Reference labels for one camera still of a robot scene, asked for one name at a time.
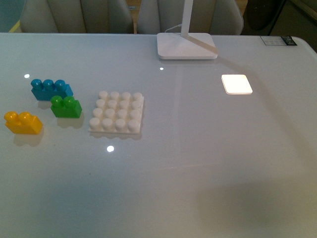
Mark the blue three-stud toy block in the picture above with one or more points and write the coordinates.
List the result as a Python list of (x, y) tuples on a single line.
[(45, 90)]

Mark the white studded base plate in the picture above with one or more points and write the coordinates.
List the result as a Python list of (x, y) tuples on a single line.
[(119, 113)]

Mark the yellow two-stud toy block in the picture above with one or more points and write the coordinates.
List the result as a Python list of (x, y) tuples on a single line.
[(23, 123)]

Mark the right beige upholstered chair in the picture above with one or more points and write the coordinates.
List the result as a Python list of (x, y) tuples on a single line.
[(216, 17)]

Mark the beige upholstered chair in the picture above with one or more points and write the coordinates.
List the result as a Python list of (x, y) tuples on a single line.
[(216, 17), (76, 16)]

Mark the left beige upholstered chair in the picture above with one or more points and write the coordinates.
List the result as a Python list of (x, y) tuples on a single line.
[(76, 16)]

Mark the black white table label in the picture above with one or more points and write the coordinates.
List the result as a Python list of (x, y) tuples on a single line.
[(278, 40)]

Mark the green two-stud toy block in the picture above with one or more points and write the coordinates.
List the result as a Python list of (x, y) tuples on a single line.
[(66, 108)]

